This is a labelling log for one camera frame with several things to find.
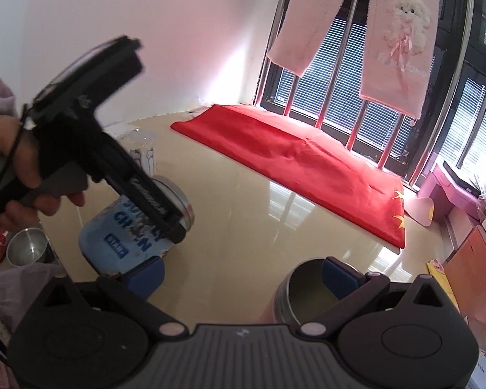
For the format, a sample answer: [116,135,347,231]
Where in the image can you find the pink insulated cup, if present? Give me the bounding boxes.
[257,258,338,327]

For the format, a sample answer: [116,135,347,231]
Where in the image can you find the pink children's pants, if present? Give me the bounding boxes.
[268,0,439,120]

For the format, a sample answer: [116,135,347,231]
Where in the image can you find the steel window guard railing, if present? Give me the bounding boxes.
[255,0,486,184]

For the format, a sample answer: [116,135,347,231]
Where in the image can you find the person's left hand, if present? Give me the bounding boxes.
[0,113,87,232]

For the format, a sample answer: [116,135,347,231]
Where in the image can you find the blue insulated cup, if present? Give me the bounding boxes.
[79,195,174,274]

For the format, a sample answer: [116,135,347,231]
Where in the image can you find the red cloth flag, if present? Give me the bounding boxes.
[171,104,406,249]

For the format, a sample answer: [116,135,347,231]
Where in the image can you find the pink storage box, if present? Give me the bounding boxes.
[418,161,480,221]

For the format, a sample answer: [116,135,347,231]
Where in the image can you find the tall stainless steel thermos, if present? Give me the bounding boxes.
[6,228,55,267]

